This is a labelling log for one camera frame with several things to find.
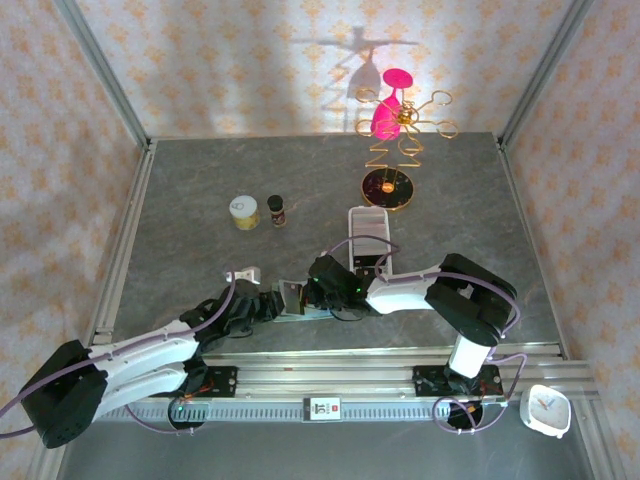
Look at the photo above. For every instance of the black credit card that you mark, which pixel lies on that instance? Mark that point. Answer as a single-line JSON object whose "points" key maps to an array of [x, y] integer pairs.
{"points": [[291, 297]]}

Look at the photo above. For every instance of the mint green card holder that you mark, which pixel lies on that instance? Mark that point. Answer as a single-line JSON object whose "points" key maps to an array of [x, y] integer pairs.
{"points": [[320, 316]]}

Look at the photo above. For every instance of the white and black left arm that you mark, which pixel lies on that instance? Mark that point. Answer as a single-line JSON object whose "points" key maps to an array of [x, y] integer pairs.
{"points": [[150, 347]]}

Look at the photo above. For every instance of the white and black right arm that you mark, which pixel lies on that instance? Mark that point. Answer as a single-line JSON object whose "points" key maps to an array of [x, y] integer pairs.
{"points": [[400, 295]]}

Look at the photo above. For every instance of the white slotted plastic basket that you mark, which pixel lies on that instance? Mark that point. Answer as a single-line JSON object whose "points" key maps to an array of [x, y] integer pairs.
{"points": [[349, 235]]}

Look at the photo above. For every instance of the dark spice bottle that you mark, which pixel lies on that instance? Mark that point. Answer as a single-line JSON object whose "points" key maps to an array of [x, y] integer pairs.
{"points": [[276, 212]]}

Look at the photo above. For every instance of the yellow can with white lid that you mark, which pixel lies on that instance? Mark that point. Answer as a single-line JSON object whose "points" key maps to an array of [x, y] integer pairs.
{"points": [[244, 212]]}

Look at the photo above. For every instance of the white label with red mark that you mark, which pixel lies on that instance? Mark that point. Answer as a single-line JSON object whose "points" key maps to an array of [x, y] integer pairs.
{"points": [[322, 409]]}

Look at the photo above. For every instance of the pink wine glass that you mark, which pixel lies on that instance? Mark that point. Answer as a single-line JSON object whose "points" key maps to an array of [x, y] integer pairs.
{"points": [[386, 120]]}

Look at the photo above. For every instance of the white square alarm clock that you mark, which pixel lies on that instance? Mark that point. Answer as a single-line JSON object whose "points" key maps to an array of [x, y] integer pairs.
{"points": [[545, 410]]}

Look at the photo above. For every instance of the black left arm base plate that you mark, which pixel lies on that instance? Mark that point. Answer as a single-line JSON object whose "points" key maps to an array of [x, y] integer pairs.
{"points": [[222, 380]]}

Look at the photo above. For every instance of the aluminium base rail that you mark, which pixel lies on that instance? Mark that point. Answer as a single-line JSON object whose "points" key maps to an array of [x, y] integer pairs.
{"points": [[325, 375]]}

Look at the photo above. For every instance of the aluminium side rail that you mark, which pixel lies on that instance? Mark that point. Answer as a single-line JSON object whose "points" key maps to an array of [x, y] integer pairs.
{"points": [[534, 250], [120, 250]]}

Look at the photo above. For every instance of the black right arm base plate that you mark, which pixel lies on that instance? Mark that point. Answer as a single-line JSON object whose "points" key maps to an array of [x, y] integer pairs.
{"points": [[430, 380]]}

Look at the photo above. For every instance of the aluminium frame post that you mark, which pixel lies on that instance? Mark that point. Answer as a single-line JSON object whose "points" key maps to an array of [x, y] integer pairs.
{"points": [[102, 70], [545, 70]]}

